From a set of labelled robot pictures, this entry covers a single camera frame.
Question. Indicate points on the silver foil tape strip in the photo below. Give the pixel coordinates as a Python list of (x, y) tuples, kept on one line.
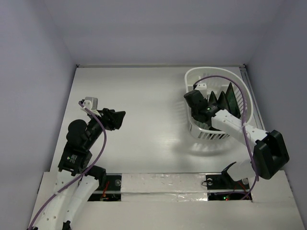
[(163, 187)]

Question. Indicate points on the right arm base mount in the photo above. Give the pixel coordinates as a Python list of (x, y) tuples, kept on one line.
[(223, 188)]

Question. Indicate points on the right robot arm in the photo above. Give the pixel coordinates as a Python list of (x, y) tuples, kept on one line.
[(217, 118)]

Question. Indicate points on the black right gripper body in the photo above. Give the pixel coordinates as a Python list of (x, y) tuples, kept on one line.
[(214, 108)]

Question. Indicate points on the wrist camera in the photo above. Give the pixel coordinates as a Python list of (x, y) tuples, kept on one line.
[(202, 88), (90, 103)]

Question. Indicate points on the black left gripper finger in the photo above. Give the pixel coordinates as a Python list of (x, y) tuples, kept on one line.
[(119, 114), (117, 124)]

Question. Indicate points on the white plastic dish rack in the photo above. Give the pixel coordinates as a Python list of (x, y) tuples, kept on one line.
[(217, 84)]

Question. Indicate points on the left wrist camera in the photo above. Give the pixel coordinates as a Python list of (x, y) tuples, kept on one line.
[(90, 103)]

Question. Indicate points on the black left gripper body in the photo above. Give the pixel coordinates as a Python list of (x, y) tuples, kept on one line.
[(108, 122)]

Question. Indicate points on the metal rail at right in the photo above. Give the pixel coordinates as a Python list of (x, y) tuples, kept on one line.
[(257, 116)]

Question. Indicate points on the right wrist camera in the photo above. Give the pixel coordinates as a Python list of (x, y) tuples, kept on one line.
[(202, 88)]

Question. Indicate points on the light green speckled plate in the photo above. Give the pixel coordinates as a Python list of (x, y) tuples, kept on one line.
[(233, 105)]

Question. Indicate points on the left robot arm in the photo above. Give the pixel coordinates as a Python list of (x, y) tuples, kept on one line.
[(77, 178)]

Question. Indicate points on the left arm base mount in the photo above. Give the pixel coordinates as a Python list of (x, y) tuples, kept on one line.
[(110, 191)]

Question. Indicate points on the black floral square plate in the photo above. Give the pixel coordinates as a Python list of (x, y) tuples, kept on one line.
[(213, 102)]

